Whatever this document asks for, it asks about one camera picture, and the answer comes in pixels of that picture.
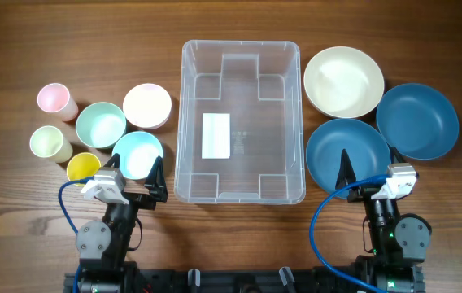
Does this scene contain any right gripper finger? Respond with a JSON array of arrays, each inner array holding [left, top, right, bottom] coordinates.
[[335, 149, 356, 190], [389, 146, 405, 164]]

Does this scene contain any dark blue plate front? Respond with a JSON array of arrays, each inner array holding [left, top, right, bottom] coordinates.
[[306, 119, 390, 195]]

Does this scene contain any dark blue plate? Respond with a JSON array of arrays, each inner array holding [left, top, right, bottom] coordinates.
[[376, 83, 460, 160], [306, 119, 390, 195]]

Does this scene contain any yellow cup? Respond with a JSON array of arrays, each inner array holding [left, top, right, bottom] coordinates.
[[66, 152, 101, 181]]

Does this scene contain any pale green cup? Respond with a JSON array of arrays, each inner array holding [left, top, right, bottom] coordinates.
[[29, 125, 73, 164]]

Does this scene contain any cream plate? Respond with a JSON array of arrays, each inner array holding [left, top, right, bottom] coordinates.
[[303, 46, 385, 118]]

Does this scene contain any pink cup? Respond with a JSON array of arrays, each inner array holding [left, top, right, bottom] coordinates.
[[37, 83, 79, 121]]

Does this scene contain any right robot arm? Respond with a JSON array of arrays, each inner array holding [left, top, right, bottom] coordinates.
[[338, 146, 432, 293]]

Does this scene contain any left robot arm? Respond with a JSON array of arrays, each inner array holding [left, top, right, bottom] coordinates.
[[72, 154, 168, 293]]

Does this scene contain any white label in container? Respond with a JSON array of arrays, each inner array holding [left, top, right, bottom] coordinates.
[[202, 113, 231, 159]]

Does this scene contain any clear plastic storage container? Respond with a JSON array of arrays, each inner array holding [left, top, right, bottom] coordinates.
[[174, 40, 306, 204]]

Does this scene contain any light blue bowl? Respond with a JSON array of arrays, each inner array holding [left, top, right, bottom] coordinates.
[[111, 131, 163, 180]]

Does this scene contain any mint green bowl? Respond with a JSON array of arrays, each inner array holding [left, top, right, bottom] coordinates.
[[76, 102, 127, 149]]

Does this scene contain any pink bowl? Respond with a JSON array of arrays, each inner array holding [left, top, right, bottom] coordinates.
[[123, 83, 172, 129]]

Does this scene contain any right blue cable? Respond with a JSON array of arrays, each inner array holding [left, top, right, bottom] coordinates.
[[308, 173, 390, 293]]

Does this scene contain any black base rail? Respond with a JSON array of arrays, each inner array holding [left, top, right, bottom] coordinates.
[[63, 266, 424, 293]]

